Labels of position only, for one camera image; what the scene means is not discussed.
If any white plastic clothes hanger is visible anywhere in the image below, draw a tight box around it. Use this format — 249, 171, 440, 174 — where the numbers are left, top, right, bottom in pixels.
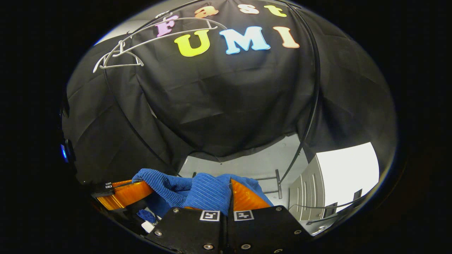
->
93, 40, 144, 73
105, 12, 228, 60

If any black backdrop cloth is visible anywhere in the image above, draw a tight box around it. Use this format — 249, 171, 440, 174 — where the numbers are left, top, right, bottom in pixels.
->
62, 0, 398, 184

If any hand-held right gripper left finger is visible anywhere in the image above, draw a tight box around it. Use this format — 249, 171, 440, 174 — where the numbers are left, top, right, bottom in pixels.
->
145, 206, 226, 254

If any blue corduroy jacket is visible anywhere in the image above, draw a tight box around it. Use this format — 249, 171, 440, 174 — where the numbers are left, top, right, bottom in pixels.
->
132, 168, 274, 223

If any black metal clothes rack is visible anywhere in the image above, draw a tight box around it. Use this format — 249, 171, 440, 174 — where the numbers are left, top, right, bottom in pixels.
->
102, 0, 321, 198

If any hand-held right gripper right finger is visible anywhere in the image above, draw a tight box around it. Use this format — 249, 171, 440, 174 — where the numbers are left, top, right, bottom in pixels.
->
227, 178, 313, 254

